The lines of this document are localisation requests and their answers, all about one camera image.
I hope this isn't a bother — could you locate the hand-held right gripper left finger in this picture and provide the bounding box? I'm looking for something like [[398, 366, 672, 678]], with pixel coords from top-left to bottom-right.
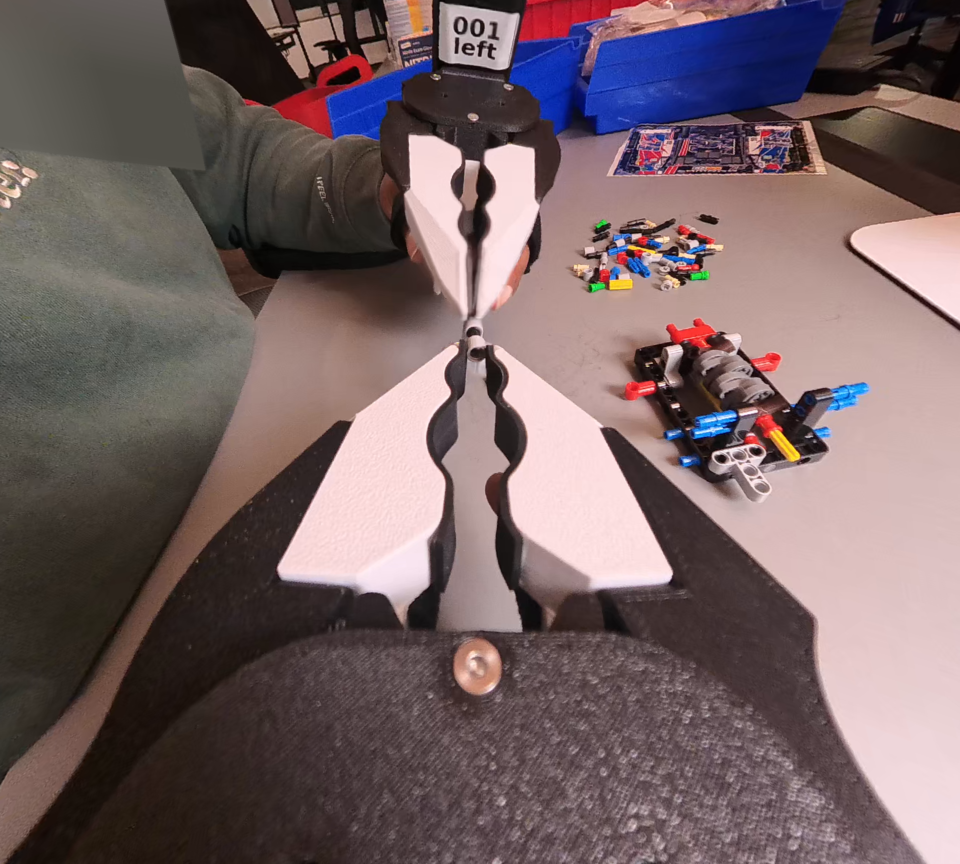
[[276, 344, 464, 623]]

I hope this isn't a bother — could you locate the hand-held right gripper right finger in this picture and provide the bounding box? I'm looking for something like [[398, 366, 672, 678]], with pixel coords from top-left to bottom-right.
[[486, 345, 674, 619]]

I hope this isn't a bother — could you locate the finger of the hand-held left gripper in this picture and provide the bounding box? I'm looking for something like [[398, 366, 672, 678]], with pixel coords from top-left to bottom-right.
[[403, 134, 475, 318], [472, 143, 541, 318]]

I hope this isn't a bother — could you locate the person's left forearm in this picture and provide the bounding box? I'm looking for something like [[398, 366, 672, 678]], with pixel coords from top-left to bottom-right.
[[176, 65, 410, 273]]

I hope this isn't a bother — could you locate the pile of small lego pieces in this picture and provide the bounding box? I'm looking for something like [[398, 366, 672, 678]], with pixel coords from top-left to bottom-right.
[[573, 213, 725, 294]]

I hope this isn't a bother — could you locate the partly built lego chassis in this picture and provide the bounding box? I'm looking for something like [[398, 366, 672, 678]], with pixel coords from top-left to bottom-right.
[[624, 318, 871, 504]]

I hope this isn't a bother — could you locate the lego sticker sheet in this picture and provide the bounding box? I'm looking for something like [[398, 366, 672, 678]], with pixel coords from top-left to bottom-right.
[[607, 122, 828, 177]]

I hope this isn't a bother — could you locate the person's left hand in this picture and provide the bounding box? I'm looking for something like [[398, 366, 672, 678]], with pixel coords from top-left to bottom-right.
[[378, 174, 530, 312]]

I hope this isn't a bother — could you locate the blue storage bin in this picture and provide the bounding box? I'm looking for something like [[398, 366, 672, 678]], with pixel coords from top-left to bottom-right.
[[571, 0, 854, 135], [326, 35, 580, 141]]

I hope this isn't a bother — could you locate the red plastic container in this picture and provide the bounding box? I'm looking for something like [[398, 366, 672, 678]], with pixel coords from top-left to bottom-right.
[[243, 54, 374, 139]]

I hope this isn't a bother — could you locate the black office chair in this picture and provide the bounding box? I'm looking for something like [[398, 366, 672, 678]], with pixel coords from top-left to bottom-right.
[[153, 0, 305, 106]]

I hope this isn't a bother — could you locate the person's green sweatshirt torso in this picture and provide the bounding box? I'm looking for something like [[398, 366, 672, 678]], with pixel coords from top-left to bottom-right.
[[0, 148, 258, 779]]

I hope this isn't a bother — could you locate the white book stand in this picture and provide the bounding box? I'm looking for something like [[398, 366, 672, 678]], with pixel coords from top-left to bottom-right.
[[849, 213, 960, 327]]

